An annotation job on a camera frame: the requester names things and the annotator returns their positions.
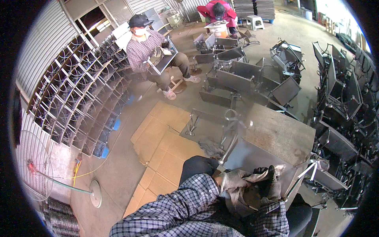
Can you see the beige cabinet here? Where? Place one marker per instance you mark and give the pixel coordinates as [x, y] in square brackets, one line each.
[174, 19]

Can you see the white bucket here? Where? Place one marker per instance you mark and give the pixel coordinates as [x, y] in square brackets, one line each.
[308, 15]

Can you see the standing fan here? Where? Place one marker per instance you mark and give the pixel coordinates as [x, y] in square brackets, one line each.
[35, 166]

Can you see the steel frame with legs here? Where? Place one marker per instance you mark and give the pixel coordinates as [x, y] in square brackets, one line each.
[204, 126]

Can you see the person's left hand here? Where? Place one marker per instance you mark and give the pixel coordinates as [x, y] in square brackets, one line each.
[232, 179]

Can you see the cardboard sheets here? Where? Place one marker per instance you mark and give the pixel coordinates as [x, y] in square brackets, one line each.
[165, 148]

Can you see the person's left fingers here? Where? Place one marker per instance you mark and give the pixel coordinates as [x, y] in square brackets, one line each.
[244, 177]

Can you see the wooden stool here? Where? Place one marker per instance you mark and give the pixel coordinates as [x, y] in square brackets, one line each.
[174, 84]

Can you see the blue plastic support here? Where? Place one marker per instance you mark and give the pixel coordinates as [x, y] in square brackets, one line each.
[117, 124]
[104, 152]

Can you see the person's body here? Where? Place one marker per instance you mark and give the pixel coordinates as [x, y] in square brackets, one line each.
[183, 228]

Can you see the white orange drum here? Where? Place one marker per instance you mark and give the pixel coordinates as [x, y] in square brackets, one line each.
[219, 29]

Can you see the white plastic stool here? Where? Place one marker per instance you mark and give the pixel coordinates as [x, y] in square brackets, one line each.
[255, 22]

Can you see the stack of metal sheets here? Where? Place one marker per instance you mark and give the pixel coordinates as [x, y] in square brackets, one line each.
[254, 8]

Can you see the rack of metal frames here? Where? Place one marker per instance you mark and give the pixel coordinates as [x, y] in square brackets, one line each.
[80, 94]

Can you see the steel panel frame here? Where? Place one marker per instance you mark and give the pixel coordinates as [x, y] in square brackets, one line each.
[251, 157]

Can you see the rusty metal table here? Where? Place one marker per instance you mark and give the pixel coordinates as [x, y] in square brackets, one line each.
[278, 133]

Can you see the person's right fingers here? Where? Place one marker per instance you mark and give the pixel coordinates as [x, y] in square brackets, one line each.
[270, 171]

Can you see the tangled steel frame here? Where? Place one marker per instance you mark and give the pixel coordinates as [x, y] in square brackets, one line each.
[287, 57]

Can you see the white leaning panels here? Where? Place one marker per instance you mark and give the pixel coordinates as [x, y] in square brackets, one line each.
[123, 35]

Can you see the flat metal panel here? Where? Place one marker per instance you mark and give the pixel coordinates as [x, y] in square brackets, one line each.
[164, 60]

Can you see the grey rag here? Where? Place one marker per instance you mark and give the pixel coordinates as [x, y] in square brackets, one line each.
[211, 148]

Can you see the grey cloth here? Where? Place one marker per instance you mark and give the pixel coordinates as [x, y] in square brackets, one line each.
[255, 177]

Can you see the tall heap of steel frames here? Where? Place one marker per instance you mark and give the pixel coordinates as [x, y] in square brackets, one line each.
[343, 112]

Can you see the person's right hand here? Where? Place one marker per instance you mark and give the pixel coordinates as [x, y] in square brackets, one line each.
[271, 189]

